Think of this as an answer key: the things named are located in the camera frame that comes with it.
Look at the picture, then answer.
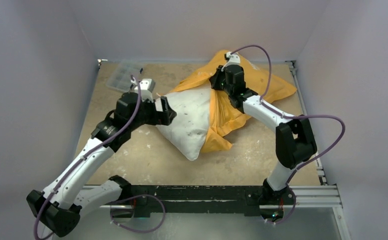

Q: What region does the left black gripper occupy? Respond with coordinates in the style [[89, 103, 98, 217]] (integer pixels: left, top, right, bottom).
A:
[[129, 95, 176, 131]]

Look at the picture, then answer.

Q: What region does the white pillow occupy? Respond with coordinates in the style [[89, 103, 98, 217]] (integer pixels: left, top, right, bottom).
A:
[[157, 86, 211, 161]]

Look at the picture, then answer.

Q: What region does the orange Mickey Mouse pillowcase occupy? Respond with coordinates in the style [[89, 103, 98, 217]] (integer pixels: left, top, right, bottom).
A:
[[172, 49, 297, 153]]

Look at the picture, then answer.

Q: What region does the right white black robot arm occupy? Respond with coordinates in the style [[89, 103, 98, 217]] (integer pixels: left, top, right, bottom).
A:
[[209, 64, 317, 204]]

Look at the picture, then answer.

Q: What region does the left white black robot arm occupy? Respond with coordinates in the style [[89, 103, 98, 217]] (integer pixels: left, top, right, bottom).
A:
[[26, 92, 177, 240]]

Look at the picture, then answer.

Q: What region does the clear plastic organizer box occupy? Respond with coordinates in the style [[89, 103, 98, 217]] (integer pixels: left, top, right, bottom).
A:
[[105, 60, 144, 93]]

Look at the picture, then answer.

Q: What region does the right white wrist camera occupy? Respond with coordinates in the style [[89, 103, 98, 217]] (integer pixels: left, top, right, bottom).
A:
[[222, 51, 241, 71]]

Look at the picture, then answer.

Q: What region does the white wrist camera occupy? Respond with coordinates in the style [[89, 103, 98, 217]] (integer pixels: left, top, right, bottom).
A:
[[131, 78, 156, 102], [222, 51, 241, 71]]

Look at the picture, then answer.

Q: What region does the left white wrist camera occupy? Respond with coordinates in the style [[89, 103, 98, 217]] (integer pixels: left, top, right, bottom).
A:
[[131, 78, 156, 102]]

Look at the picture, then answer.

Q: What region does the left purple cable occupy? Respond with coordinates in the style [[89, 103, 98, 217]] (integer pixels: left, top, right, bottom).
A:
[[33, 74, 166, 240]]

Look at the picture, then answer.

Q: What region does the purple cable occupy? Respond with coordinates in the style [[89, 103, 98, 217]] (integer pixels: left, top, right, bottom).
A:
[[33, 74, 166, 240], [229, 44, 347, 226]]

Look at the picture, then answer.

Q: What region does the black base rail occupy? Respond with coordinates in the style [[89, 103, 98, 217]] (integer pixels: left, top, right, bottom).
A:
[[109, 185, 296, 220]]

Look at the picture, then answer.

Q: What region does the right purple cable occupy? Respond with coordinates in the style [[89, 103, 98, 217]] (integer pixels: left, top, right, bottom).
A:
[[229, 44, 347, 226]]

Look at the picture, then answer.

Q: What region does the aluminium frame profile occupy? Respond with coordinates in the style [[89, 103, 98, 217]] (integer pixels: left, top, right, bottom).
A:
[[75, 61, 341, 207]]

